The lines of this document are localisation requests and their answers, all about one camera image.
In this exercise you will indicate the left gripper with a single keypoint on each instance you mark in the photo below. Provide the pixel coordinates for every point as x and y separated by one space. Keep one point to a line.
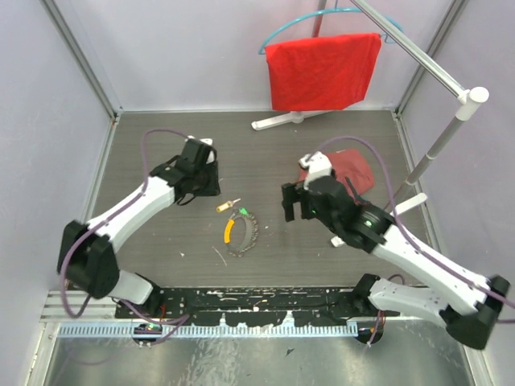
214 189

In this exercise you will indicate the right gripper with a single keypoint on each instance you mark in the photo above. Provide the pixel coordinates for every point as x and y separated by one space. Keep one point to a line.
294 193

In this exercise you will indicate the key with yellow tag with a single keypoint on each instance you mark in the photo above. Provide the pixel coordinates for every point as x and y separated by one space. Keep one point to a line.
227 205

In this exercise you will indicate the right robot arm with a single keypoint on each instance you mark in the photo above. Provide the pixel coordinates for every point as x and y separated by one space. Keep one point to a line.
467 305

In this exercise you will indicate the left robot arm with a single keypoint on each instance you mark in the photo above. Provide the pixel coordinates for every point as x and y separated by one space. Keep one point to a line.
88 251

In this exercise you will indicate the dark red crumpled shirt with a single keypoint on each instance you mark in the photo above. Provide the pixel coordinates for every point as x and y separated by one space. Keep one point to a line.
350 168

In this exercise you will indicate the bright red cloth on hanger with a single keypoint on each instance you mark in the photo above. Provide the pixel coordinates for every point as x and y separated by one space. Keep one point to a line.
324 73

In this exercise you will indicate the white clothes rack stand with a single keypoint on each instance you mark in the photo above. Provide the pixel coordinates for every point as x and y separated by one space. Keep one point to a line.
454 181

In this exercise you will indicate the teal clothes hanger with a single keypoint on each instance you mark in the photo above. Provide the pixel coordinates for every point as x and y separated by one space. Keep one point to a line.
319 14

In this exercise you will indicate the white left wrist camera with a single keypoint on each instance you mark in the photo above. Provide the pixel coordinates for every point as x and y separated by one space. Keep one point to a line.
209 142

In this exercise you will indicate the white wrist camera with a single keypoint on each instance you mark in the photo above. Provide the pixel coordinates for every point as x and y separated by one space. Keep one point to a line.
209 142
317 165

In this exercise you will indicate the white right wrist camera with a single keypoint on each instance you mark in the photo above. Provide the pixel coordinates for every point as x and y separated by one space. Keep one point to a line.
317 165

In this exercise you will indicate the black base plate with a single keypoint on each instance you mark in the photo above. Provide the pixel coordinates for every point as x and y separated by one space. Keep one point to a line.
260 306

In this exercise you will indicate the grey slotted cable duct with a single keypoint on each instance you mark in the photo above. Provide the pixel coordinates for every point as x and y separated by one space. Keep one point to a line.
137 330

